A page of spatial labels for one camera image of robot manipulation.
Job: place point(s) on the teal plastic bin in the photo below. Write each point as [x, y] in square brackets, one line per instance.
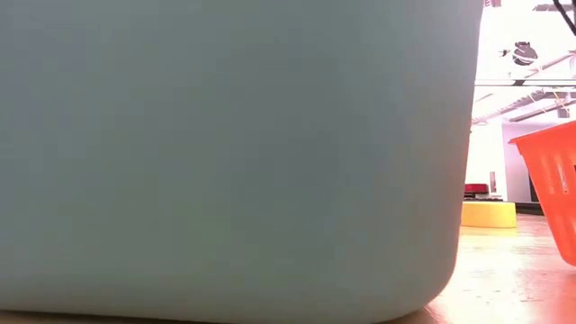
[225, 157]

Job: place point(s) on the yellow tape roll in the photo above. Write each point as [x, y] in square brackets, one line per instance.
[488, 215]

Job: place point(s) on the orange plastic basket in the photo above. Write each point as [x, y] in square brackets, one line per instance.
[558, 189]

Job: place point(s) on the red background object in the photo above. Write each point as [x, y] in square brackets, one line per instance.
[476, 188]

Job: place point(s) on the dark ceiling fixture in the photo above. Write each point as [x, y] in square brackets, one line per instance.
[524, 54]

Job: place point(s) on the small wall poster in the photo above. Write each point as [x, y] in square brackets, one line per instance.
[492, 182]

